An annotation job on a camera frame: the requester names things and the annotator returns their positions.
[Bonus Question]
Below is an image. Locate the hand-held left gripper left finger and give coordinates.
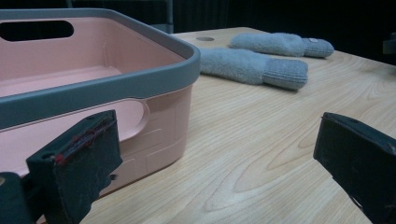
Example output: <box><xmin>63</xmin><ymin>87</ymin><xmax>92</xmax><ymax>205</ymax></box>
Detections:
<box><xmin>25</xmin><ymin>109</ymin><xmax>123</xmax><ymax>224</ymax></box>

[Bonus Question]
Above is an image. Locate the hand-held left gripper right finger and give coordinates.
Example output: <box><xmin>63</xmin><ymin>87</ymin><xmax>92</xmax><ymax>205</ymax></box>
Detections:
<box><xmin>313</xmin><ymin>112</ymin><xmax>396</xmax><ymax>224</ymax></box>

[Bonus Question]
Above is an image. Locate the pink basket with grey rim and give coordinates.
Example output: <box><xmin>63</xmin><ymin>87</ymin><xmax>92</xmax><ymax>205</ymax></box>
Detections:
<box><xmin>0</xmin><ymin>7</ymin><xmax>202</xmax><ymax>196</ymax></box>

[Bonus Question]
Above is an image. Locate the grey knitted glove with tag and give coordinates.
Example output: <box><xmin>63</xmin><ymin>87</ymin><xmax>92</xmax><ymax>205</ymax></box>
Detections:
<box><xmin>229</xmin><ymin>32</ymin><xmax>335</xmax><ymax>59</ymax></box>

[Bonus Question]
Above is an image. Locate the metal stand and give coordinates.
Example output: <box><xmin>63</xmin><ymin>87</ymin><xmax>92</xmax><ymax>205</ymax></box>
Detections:
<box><xmin>148</xmin><ymin>0</ymin><xmax>175</xmax><ymax>35</ymax></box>

